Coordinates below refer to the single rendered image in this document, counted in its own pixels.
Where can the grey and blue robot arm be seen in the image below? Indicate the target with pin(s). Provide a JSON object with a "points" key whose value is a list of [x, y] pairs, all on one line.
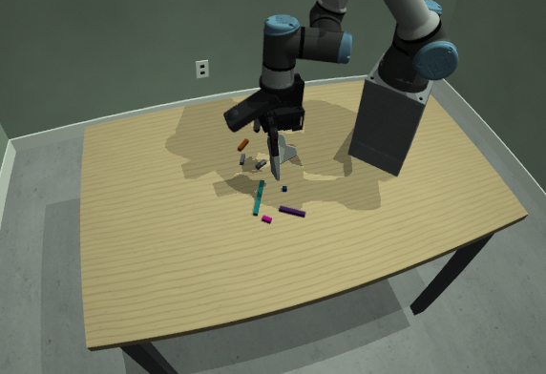
{"points": [[420, 47]]}

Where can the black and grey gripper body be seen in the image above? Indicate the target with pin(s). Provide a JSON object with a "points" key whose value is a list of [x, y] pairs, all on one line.
{"points": [[291, 107]]}

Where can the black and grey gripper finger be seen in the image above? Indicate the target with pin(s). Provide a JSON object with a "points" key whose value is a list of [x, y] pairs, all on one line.
{"points": [[279, 151], [257, 125]]}

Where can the purple rod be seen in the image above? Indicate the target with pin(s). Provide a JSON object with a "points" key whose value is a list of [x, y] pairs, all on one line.
{"points": [[291, 211]]}

